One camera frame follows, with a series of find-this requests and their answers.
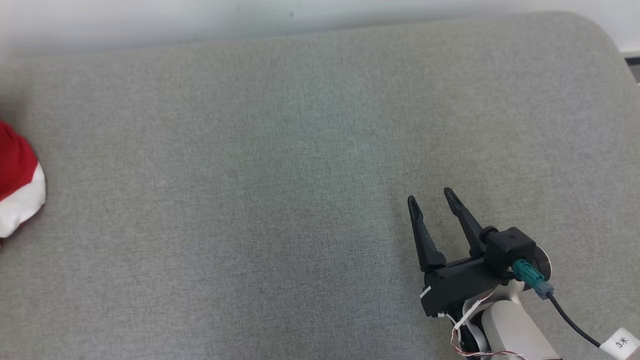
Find red white shorts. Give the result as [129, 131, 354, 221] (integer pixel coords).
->
[0, 120, 47, 239]

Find thin red white wire bundle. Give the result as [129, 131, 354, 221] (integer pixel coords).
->
[437, 287, 526, 360]

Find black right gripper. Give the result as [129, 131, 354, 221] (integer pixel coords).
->
[407, 187, 515, 318]

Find white cable label tag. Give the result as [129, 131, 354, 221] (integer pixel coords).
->
[599, 327, 640, 358]

